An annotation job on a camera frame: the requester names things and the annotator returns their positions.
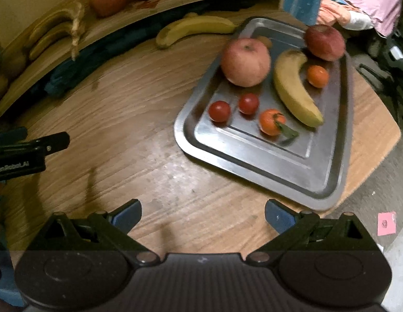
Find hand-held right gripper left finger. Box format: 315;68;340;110
32;199;163;265

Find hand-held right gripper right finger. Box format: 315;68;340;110
245;199;381;265

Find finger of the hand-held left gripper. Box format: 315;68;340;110
0;132;71;160
0;127;28;146

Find metal tray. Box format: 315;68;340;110
174;16;355;212

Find tangerine with green leaf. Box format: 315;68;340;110
259;109;299;139

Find red cherry tomato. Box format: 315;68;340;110
208;101;231;122
238;93;260;115

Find spotted ripe banana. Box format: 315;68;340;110
273;49;325;128

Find small plain tangerine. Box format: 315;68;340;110
307;65;330;88

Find pale pink apple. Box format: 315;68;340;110
220;38;271;88

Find dark red apple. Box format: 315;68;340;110
305;24;346;62

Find yellowish fruit pile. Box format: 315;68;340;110
0;47;28;101

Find pink paper slip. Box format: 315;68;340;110
378;211;397;236

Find light blue cloth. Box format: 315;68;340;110
0;250;23;308

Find small banana bunch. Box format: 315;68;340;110
27;2;86;61

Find wooden shelf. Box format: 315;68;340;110
0;0;286;121

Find yellow banana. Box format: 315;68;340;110
155;15;237;49

